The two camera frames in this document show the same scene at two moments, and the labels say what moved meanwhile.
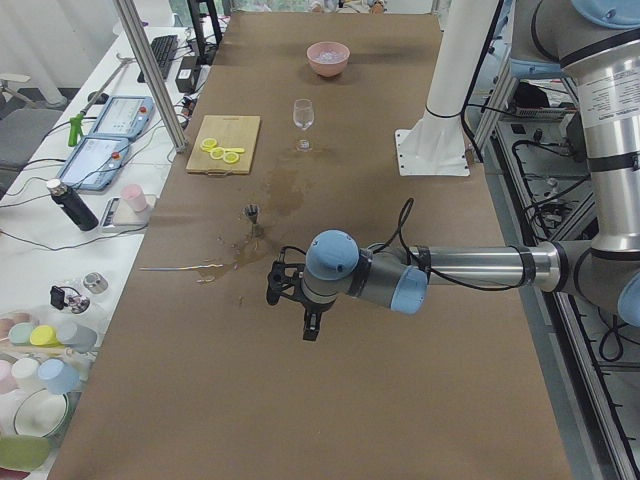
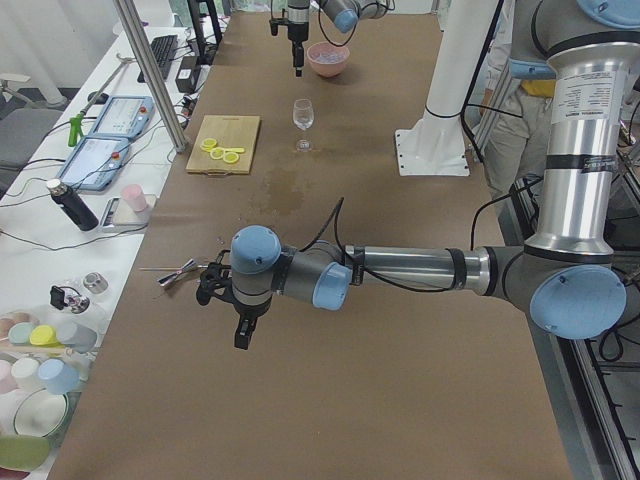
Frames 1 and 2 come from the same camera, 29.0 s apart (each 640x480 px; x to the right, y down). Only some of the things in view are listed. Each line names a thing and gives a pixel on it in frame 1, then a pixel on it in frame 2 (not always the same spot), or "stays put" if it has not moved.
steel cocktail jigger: [252, 211] -> [162, 281]
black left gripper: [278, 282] -> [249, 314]
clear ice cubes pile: [329, 56] stays put
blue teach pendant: [124, 117] stays put
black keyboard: [163, 48] stays put
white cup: [27, 375] stays put
